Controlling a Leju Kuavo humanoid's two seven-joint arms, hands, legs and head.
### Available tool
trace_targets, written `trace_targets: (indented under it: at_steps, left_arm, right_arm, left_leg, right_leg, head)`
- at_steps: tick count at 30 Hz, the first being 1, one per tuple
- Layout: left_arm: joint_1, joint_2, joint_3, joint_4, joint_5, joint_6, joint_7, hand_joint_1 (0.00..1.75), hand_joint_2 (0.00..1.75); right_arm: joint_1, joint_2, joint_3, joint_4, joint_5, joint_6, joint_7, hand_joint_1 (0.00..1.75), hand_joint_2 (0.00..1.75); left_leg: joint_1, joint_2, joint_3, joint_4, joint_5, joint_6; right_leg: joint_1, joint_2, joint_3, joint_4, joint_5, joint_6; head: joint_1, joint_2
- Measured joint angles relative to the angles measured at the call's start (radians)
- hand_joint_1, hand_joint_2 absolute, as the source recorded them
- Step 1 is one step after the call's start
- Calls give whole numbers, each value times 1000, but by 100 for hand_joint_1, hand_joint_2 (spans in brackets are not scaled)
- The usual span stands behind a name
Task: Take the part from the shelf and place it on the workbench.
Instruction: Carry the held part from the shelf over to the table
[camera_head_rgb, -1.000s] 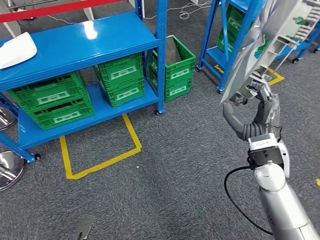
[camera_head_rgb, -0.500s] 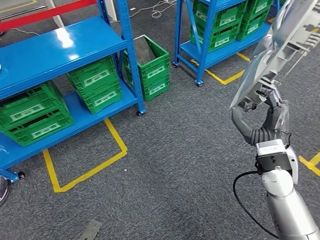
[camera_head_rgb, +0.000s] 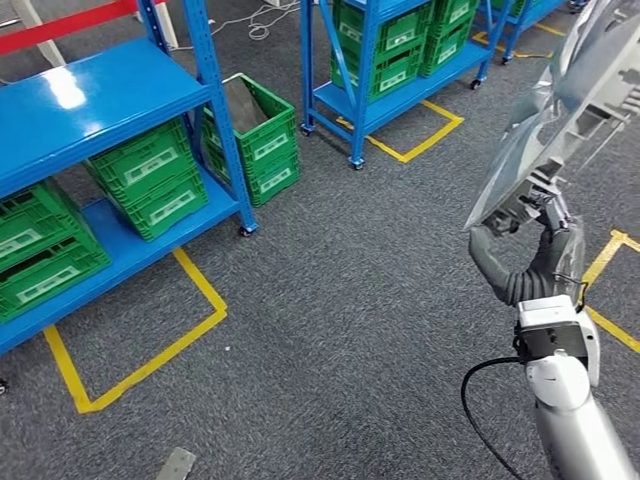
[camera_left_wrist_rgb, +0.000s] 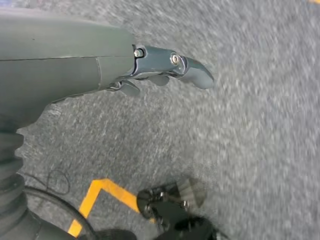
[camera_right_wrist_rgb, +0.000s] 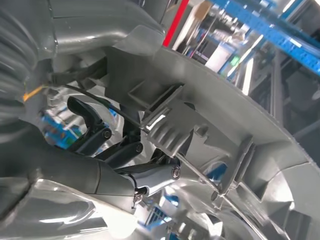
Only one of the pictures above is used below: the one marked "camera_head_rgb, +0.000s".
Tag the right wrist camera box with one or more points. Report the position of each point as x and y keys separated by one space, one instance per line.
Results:
x=555 y=331

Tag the grey wheel hubcap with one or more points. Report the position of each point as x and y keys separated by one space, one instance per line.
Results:
x=550 y=132

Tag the grey flat board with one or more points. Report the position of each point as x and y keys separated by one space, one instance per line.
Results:
x=244 y=106

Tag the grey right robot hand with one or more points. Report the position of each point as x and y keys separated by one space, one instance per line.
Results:
x=562 y=258

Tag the blue metal shelf rack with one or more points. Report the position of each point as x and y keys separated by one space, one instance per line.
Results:
x=545 y=10
x=365 y=66
x=100 y=99

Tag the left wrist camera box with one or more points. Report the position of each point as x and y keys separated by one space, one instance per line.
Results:
x=175 y=465

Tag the long red barrier belt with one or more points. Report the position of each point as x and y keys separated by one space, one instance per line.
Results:
x=60 y=26

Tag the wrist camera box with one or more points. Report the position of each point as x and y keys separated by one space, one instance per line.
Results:
x=175 y=465
x=555 y=331

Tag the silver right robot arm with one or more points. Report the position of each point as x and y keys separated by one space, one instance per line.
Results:
x=570 y=424

